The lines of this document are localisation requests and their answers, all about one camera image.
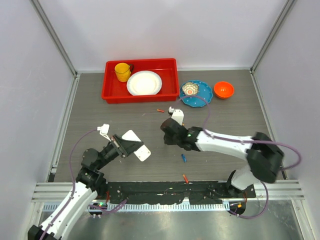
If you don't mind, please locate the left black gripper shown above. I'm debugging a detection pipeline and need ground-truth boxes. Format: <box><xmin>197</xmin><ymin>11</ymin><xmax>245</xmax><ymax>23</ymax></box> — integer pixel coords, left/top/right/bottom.
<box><xmin>95</xmin><ymin>134</ymin><xmax>143</xmax><ymax>170</ymax></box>

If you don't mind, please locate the white remote control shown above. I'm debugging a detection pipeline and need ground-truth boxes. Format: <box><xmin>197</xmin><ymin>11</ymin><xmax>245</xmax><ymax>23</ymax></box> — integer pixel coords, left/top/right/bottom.
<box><xmin>121</xmin><ymin>130</ymin><xmax>151</xmax><ymax>162</ymax></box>

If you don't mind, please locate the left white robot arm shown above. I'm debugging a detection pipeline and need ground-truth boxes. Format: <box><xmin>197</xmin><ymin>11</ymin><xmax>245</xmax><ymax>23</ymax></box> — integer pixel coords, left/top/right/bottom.
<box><xmin>27</xmin><ymin>130</ymin><xmax>151</xmax><ymax>240</ymax></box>

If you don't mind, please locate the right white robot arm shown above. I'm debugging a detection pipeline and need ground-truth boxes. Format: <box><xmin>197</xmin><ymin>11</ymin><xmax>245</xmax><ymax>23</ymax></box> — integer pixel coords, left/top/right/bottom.
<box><xmin>160</xmin><ymin>118</ymin><xmax>284</xmax><ymax>198</ymax></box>

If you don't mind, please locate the blue battery right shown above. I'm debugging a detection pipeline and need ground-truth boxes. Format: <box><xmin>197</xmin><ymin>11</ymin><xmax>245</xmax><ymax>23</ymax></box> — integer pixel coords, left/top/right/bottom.
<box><xmin>181</xmin><ymin>154</ymin><xmax>187</xmax><ymax>163</ymax></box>

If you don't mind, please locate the red battery near base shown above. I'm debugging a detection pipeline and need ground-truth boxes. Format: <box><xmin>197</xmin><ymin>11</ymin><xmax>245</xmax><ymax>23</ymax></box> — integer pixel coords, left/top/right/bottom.
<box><xmin>182</xmin><ymin>174</ymin><xmax>189</xmax><ymax>184</ymax></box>

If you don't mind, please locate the small patterned bowl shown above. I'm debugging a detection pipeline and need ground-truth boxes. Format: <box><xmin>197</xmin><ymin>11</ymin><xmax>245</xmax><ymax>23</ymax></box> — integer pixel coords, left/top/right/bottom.
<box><xmin>181</xmin><ymin>82</ymin><xmax>199</xmax><ymax>96</ymax></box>

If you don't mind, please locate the blue dotted plate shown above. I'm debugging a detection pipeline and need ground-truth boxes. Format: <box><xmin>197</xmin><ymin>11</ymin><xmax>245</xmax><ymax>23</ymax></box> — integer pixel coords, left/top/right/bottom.
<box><xmin>179</xmin><ymin>80</ymin><xmax>214</xmax><ymax>108</ymax></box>

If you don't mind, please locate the red plastic tray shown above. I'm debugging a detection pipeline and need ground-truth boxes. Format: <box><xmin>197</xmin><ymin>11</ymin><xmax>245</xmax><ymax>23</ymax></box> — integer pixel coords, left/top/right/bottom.
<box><xmin>101</xmin><ymin>58</ymin><xmax>180</xmax><ymax>104</ymax></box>

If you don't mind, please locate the white paper plate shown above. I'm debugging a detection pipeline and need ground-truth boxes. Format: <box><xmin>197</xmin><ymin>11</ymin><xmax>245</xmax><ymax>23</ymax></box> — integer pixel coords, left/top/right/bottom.
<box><xmin>126</xmin><ymin>70</ymin><xmax>163</xmax><ymax>96</ymax></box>

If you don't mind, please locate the orange plastic bowl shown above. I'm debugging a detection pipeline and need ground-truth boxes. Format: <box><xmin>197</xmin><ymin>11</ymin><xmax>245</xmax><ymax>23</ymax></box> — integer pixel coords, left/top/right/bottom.
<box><xmin>213</xmin><ymin>81</ymin><xmax>235</xmax><ymax>99</ymax></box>

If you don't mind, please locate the yellow mug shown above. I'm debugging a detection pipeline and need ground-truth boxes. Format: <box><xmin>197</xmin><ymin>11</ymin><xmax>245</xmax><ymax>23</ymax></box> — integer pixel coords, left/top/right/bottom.
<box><xmin>114</xmin><ymin>62</ymin><xmax>134</xmax><ymax>83</ymax></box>

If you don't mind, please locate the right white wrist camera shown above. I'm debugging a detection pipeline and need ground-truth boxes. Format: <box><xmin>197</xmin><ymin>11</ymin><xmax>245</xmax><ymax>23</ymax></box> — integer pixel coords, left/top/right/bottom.
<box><xmin>168</xmin><ymin>106</ymin><xmax>184</xmax><ymax>126</ymax></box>

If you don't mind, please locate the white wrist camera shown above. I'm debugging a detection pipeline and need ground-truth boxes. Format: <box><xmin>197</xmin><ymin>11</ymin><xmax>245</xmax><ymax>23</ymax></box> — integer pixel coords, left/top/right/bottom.
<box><xmin>168</xmin><ymin>106</ymin><xmax>184</xmax><ymax>126</ymax></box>
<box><xmin>96</xmin><ymin>124</ymin><xmax>111</xmax><ymax>142</ymax></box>

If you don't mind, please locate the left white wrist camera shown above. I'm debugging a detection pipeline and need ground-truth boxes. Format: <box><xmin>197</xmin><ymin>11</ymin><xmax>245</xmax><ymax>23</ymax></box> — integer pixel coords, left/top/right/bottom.
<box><xmin>96</xmin><ymin>124</ymin><xmax>111</xmax><ymax>142</ymax></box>

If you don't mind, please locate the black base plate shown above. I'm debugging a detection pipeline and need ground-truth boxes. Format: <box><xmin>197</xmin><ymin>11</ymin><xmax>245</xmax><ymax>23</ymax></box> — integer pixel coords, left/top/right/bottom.
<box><xmin>108</xmin><ymin>181</ymin><xmax>256</xmax><ymax>205</ymax></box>

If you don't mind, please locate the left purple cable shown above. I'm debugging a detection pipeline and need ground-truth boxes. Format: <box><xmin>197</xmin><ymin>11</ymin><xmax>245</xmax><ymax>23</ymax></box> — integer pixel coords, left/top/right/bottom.
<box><xmin>38</xmin><ymin>128</ymin><xmax>128</xmax><ymax>240</ymax></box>

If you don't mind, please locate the slotted cable duct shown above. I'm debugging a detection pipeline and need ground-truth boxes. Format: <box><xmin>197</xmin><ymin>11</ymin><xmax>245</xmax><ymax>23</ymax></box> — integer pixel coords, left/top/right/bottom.
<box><xmin>42</xmin><ymin>201</ymin><xmax>230</xmax><ymax>213</ymax></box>

